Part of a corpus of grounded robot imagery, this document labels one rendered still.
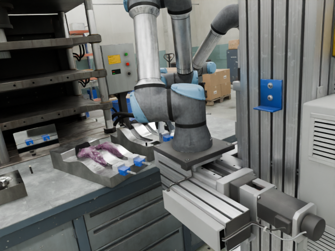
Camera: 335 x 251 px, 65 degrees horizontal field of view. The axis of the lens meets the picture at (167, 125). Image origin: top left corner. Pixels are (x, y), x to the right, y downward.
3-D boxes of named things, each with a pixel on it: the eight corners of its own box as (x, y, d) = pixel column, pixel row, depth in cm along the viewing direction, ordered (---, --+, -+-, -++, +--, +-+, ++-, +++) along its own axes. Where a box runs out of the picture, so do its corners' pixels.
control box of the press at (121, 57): (155, 195, 263) (135, 42, 221) (128, 208, 246) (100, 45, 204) (144, 188, 280) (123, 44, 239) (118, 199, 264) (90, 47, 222)
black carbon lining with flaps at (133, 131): (169, 138, 161) (168, 123, 158) (147, 146, 152) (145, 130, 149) (140, 128, 188) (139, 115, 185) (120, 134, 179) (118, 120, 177)
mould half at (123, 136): (184, 148, 161) (182, 127, 157) (149, 162, 147) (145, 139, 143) (142, 132, 201) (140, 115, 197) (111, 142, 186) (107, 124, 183)
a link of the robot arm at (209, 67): (205, 75, 162) (193, 75, 171) (218, 73, 169) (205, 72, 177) (204, 62, 160) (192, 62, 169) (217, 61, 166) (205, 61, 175)
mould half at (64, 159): (147, 166, 142) (145, 147, 139) (111, 188, 123) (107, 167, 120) (89, 152, 172) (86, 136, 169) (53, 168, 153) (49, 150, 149)
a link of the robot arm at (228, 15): (231, 14, 123) (187, 83, 161) (246, 13, 130) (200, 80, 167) (218, -2, 127) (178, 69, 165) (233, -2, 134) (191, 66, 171)
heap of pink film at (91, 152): (126, 155, 145) (124, 141, 143) (101, 168, 132) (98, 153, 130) (96, 148, 161) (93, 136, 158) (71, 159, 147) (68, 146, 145)
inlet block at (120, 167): (140, 177, 125) (138, 166, 124) (132, 181, 121) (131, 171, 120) (121, 171, 133) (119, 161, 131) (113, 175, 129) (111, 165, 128)
